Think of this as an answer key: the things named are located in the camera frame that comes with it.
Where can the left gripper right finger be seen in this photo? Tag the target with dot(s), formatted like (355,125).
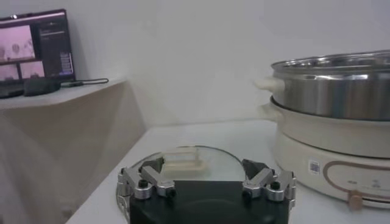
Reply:
(262,179)

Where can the black computer mouse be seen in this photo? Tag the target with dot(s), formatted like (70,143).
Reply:
(39,86)

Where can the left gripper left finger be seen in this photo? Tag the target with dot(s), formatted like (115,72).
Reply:
(155,179)

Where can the stainless steel steamer basket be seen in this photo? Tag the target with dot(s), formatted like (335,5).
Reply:
(320,97)

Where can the black laptop with dark screen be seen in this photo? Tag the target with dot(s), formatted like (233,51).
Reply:
(51,39)

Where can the white side table with mouse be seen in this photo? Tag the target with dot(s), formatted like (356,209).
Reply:
(61,137)

